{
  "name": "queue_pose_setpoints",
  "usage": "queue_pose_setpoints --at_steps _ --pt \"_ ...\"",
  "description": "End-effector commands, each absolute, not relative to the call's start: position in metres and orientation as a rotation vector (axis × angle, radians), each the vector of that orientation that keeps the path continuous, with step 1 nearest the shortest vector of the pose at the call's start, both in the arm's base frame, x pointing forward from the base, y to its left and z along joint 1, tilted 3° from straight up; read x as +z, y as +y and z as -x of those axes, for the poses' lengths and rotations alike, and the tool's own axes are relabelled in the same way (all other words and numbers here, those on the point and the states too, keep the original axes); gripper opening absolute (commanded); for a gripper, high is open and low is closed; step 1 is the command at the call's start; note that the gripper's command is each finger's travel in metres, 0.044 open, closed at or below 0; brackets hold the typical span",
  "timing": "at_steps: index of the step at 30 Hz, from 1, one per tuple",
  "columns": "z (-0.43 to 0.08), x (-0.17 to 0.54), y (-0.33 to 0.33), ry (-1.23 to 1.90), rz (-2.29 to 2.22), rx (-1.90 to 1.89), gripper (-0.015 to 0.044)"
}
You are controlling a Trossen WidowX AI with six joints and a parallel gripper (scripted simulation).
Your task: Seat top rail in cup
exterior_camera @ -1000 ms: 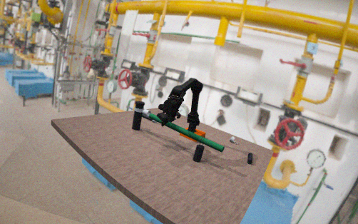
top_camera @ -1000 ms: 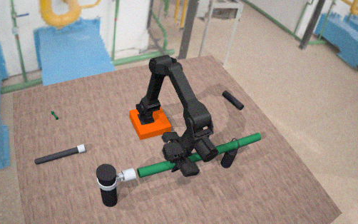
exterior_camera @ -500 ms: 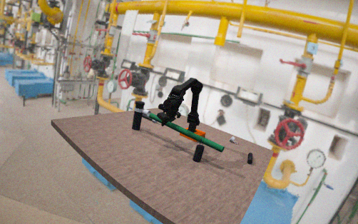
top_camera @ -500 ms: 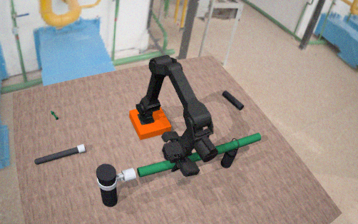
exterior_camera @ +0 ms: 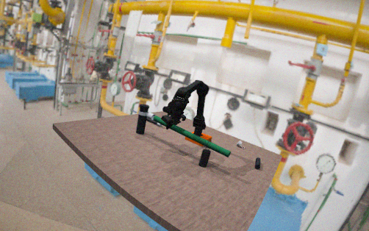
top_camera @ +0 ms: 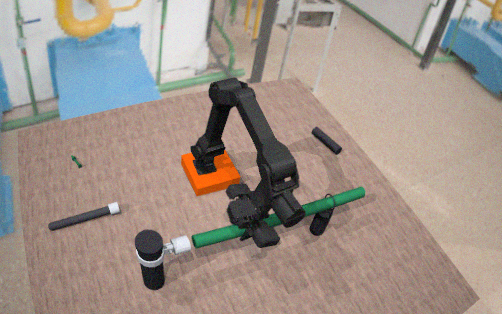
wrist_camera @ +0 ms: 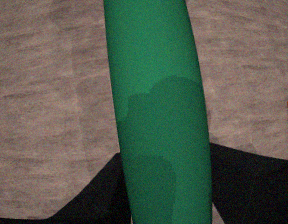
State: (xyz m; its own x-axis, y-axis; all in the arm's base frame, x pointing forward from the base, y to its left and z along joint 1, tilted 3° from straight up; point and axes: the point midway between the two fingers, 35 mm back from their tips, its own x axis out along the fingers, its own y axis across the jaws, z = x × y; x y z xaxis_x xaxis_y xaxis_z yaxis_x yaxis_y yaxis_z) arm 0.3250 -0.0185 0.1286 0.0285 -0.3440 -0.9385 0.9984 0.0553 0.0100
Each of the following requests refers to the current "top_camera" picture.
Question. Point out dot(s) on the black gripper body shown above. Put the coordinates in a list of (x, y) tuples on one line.
[(262, 235)]

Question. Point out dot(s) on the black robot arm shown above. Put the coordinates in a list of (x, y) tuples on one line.
[(274, 160)]

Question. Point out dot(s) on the green cylinder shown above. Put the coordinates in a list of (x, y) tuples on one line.
[(230, 232)]

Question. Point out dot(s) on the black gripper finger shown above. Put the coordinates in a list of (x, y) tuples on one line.
[(247, 234)]

